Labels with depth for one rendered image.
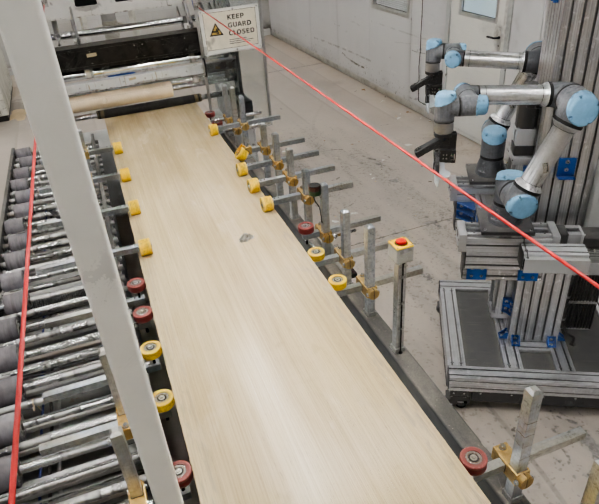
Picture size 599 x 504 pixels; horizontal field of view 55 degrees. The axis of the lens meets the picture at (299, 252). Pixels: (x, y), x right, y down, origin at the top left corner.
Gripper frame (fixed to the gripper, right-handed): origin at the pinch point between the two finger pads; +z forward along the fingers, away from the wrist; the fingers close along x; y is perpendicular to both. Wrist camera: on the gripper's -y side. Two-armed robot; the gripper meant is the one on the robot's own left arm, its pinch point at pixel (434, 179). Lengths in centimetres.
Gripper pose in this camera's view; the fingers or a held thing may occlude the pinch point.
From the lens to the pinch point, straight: 241.0
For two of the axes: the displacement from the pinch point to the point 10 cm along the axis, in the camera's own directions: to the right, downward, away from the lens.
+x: 1.4, -5.4, 8.3
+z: 0.7, 8.4, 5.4
